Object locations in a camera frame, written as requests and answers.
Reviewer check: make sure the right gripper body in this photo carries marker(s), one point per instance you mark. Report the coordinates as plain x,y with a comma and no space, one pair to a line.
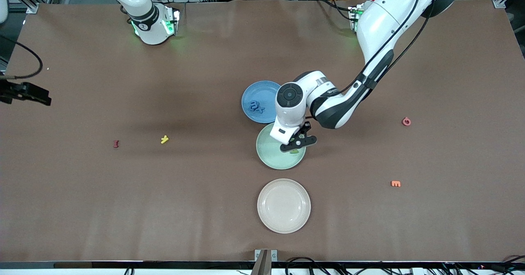
19,90

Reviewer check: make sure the blue letter X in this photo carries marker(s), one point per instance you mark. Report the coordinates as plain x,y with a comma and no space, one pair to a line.
261,110

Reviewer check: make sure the blue letter M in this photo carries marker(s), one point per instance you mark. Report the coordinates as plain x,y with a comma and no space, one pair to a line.
255,104

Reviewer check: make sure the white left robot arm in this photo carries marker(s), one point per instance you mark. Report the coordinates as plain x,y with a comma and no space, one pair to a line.
381,25

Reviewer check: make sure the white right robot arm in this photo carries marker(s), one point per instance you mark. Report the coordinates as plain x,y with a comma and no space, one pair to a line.
149,21

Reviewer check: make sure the green plate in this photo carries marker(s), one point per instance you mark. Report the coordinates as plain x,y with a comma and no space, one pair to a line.
270,154

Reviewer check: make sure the blue plate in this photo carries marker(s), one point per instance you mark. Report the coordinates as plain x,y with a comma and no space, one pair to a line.
258,94

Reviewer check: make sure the beige plate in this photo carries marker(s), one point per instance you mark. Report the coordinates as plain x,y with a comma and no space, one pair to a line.
284,206

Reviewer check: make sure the pink letter G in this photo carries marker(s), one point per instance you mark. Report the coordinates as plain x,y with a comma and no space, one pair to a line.
406,121

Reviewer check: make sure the yellow letter K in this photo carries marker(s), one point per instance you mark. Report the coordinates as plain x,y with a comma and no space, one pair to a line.
164,139

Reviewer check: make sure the metal table bracket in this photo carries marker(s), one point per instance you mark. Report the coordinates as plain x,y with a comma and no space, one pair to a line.
274,254

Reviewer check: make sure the grey metal post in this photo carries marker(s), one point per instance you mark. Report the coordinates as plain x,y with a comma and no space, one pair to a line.
262,264

